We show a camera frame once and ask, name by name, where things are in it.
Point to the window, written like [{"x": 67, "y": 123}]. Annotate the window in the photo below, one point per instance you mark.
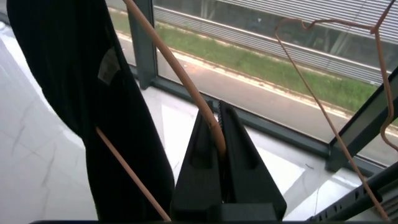
[{"x": 248, "y": 62}]

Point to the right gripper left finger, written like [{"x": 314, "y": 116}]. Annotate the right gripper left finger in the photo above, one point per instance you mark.
[{"x": 186, "y": 193}]

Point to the black garment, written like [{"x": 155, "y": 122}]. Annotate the black garment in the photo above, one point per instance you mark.
[{"x": 77, "y": 109}]

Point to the black clothes rack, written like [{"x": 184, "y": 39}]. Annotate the black clothes rack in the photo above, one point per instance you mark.
[{"x": 348, "y": 199}]

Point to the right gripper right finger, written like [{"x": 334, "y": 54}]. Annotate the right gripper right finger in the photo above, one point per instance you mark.
[{"x": 258, "y": 193}]

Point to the pink clothes hanger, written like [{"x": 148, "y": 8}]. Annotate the pink clothes hanger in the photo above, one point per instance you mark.
[
  {"x": 175, "y": 62},
  {"x": 342, "y": 23}
]

